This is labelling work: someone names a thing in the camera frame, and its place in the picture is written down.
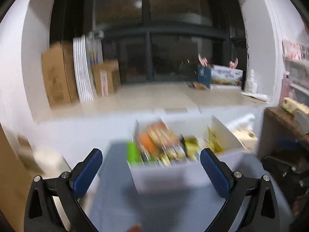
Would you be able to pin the white dotted paper bag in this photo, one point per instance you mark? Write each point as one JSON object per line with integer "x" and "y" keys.
{"x": 87, "y": 52}

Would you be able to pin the large tall cardboard box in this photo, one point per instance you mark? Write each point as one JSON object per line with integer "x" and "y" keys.
{"x": 58, "y": 74}

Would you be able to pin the cream tissue box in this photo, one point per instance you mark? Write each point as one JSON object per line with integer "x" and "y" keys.
{"x": 243, "y": 130}

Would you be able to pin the printed landscape gift box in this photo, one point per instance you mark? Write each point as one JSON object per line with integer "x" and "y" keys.
{"x": 219, "y": 75}

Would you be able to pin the yellow green chip bag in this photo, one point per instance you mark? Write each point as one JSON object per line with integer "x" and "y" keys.
{"x": 191, "y": 148}

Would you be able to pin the brown wooden side table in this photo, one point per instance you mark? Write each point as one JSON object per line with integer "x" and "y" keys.
{"x": 280, "y": 132}

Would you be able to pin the clear drawer organizer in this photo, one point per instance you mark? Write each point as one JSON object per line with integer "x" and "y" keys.
{"x": 295, "y": 57}

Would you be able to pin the black yellow chip bag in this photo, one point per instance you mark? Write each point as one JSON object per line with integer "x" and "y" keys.
{"x": 172, "y": 153}

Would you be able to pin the small open cardboard box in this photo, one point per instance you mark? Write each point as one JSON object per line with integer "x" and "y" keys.
{"x": 107, "y": 77}

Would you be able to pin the yellow snack packet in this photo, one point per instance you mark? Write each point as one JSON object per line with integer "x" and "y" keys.
{"x": 212, "y": 142}

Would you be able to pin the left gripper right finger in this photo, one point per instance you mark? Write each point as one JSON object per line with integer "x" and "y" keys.
{"x": 262, "y": 212}

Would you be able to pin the green seaweed snack packet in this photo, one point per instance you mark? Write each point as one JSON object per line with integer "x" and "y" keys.
{"x": 133, "y": 154}

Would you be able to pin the white storage box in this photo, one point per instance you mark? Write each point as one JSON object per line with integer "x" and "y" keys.
{"x": 150, "y": 176}

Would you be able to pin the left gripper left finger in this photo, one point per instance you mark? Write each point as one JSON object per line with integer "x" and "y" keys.
{"x": 41, "y": 213}

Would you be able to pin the orange clear cracker packet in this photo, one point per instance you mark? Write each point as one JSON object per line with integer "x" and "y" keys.
{"x": 156, "y": 138}

